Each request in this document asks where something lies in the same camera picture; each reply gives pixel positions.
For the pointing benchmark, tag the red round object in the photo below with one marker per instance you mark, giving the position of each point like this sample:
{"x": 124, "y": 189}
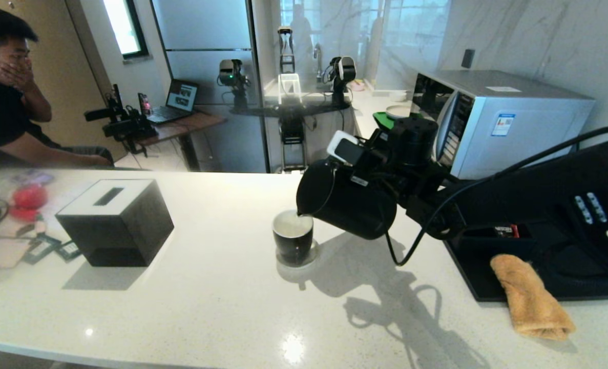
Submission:
{"x": 31, "y": 199}

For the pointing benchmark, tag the wooden desk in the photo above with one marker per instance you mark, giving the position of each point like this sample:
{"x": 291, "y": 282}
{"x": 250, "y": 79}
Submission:
{"x": 191, "y": 125}

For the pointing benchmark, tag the silver microwave oven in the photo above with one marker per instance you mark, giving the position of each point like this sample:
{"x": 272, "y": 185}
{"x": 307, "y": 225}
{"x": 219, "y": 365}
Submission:
{"x": 519, "y": 138}

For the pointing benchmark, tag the black wall socket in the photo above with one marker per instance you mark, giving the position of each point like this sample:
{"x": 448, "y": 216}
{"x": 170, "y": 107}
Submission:
{"x": 466, "y": 60}

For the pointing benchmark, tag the pink pad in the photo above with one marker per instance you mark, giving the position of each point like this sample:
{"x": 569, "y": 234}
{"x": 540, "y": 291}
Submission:
{"x": 4, "y": 253}

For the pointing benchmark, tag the round glass coaster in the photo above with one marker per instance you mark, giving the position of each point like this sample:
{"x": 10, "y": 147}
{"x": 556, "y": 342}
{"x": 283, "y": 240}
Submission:
{"x": 315, "y": 254}

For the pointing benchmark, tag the window with dark frame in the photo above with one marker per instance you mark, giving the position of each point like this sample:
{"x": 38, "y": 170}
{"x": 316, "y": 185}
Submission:
{"x": 122, "y": 25}

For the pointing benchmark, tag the dark curved tabletop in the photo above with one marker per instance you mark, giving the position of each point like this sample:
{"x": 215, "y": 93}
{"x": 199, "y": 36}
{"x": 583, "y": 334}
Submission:
{"x": 263, "y": 111}

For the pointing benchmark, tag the background robot torso column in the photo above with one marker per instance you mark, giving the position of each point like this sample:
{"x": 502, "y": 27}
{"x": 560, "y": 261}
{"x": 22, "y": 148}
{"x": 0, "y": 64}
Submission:
{"x": 291, "y": 130}

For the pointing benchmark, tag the black tissue box white top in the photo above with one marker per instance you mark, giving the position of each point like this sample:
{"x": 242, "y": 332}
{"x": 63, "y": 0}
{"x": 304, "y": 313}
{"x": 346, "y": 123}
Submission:
{"x": 124, "y": 230}

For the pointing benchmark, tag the small dark tiles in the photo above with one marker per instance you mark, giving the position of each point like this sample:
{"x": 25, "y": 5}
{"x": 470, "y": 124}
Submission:
{"x": 42, "y": 178}

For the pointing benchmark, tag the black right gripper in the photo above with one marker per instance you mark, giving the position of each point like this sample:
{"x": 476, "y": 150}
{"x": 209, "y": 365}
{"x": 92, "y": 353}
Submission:
{"x": 393, "y": 171}

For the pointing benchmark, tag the black cup white inside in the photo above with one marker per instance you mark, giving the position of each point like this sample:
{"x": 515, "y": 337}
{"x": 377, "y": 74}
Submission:
{"x": 292, "y": 246}

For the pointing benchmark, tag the white bowl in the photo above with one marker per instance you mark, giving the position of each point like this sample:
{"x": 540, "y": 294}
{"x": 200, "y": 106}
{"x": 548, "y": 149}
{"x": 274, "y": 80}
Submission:
{"x": 398, "y": 111}

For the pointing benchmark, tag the dark green card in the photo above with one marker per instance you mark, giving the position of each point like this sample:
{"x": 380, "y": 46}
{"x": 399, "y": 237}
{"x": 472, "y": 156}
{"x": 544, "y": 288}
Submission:
{"x": 70, "y": 251}
{"x": 40, "y": 250}

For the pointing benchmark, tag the metal faucet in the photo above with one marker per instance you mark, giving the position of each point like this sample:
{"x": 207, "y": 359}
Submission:
{"x": 318, "y": 54}

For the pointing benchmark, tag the black serving tray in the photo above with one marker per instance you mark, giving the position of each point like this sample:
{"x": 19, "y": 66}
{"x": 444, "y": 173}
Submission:
{"x": 488, "y": 287}

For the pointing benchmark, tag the orange folded towel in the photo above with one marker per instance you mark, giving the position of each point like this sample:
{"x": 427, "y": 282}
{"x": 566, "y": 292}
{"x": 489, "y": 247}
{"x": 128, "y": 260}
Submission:
{"x": 531, "y": 302}

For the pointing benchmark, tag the black electric kettle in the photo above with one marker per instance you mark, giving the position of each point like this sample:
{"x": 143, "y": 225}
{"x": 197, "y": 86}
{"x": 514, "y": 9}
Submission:
{"x": 344, "y": 205}

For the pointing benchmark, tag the black sachet organizer box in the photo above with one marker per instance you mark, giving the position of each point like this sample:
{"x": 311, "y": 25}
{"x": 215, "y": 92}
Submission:
{"x": 488, "y": 243}

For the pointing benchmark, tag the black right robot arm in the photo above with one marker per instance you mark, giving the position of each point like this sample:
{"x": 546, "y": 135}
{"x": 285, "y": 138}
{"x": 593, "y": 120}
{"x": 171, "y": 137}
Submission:
{"x": 539, "y": 200}

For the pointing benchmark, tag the small pink item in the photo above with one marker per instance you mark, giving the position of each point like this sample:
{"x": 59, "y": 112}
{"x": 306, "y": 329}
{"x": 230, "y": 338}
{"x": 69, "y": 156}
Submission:
{"x": 358, "y": 87}

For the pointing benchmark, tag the red coffee sachet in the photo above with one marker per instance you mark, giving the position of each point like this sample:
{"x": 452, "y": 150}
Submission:
{"x": 506, "y": 231}

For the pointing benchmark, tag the frosted glass partition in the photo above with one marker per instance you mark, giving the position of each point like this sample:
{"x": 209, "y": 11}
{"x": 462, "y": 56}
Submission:
{"x": 206, "y": 31}

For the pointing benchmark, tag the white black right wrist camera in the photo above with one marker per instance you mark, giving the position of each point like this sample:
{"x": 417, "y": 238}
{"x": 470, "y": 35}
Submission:
{"x": 350, "y": 149}

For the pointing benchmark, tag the black teleoperation rig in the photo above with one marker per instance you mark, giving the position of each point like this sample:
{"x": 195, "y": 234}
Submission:
{"x": 124, "y": 125}

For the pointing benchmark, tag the open laptop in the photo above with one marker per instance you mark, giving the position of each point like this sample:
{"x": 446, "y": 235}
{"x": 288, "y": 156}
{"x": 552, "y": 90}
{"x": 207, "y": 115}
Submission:
{"x": 183, "y": 98}

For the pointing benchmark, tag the green tray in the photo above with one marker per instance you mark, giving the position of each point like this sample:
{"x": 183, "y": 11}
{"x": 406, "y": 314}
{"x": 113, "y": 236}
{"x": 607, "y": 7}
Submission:
{"x": 383, "y": 120}

